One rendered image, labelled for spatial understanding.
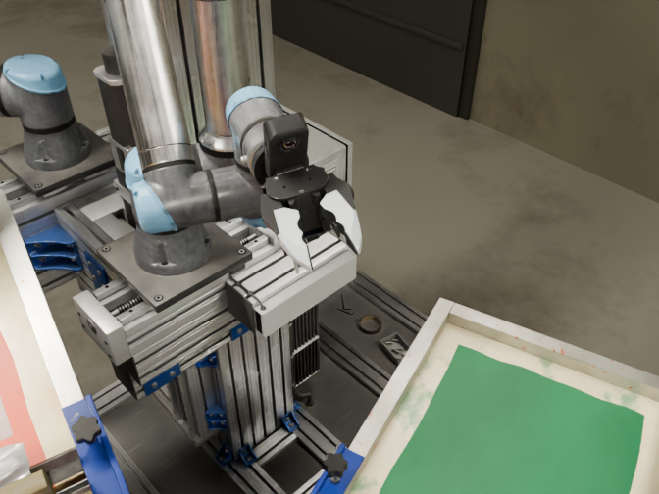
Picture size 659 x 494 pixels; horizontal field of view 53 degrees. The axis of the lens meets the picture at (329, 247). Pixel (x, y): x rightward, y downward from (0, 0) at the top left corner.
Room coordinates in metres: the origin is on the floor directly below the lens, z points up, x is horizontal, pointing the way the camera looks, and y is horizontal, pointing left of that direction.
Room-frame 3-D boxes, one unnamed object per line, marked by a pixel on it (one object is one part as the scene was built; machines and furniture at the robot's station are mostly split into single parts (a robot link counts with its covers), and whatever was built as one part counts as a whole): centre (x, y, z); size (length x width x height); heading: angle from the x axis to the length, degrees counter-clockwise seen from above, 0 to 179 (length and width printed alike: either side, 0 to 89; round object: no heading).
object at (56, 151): (1.37, 0.65, 1.31); 0.15 x 0.15 x 0.10
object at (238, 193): (0.80, 0.11, 1.55); 0.11 x 0.08 x 0.11; 109
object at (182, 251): (1.01, 0.31, 1.31); 0.15 x 0.15 x 0.10
